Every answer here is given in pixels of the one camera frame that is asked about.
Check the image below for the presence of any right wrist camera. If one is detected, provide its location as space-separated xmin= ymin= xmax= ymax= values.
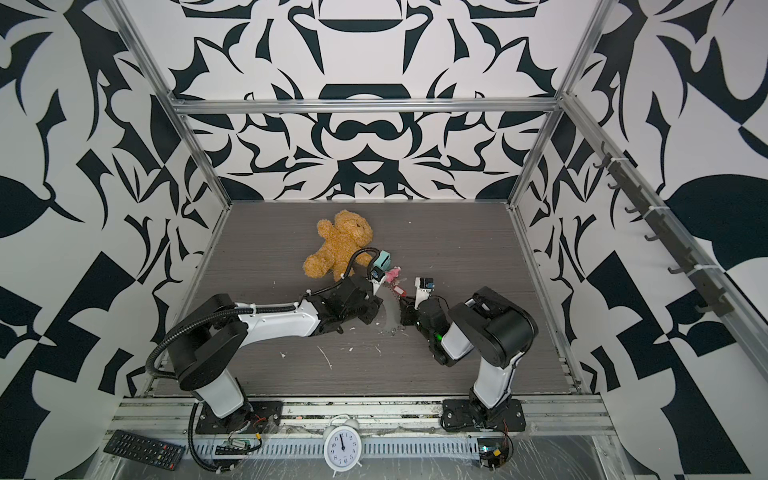
xmin=414 ymin=277 xmax=435 ymax=309

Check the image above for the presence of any green electronics module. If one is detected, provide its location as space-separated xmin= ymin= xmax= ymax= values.
xmin=479 ymin=443 xmax=514 ymax=470

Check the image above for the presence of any teal toy block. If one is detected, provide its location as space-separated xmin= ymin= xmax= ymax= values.
xmin=373 ymin=250 xmax=391 ymax=272

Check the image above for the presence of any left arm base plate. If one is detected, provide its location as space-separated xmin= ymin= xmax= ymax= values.
xmin=194 ymin=400 xmax=284 ymax=435

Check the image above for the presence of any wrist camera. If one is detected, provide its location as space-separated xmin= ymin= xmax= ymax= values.
xmin=367 ymin=264 xmax=387 ymax=296
xmin=414 ymin=277 xmax=435 ymax=309

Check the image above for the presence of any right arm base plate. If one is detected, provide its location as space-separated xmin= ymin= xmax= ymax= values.
xmin=440 ymin=398 xmax=527 ymax=432

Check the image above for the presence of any brown teddy bear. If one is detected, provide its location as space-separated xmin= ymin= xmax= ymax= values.
xmin=303 ymin=210 xmax=374 ymax=281

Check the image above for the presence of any white cable duct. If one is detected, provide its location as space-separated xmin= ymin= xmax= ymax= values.
xmin=195 ymin=437 xmax=488 ymax=460

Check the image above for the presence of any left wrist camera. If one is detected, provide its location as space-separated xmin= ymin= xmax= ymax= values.
xmin=367 ymin=264 xmax=387 ymax=296

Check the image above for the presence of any pink toy figure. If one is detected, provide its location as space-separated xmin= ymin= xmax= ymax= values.
xmin=384 ymin=267 xmax=401 ymax=284

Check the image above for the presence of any black remote control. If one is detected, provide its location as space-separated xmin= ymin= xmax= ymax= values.
xmin=103 ymin=430 xmax=186 ymax=471

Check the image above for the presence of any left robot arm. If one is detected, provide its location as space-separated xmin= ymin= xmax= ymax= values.
xmin=145 ymin=247 xmax=391 ymax=421

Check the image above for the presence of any white alarm clock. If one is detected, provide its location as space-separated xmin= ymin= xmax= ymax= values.
xmin=323 ymin=414 xmax=363 ymax=475

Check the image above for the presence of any small circuit board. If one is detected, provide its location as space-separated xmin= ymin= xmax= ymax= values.
xmin=215 ymin=437 xmax=263 ymax=456

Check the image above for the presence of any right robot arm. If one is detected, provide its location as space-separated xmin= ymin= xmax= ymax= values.
xmin=399 ymin=286 xmax=539 ymax=414

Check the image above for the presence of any red key tag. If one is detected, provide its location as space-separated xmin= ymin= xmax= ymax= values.
xmin=392 ymin=285 xmax=407 ymax=298

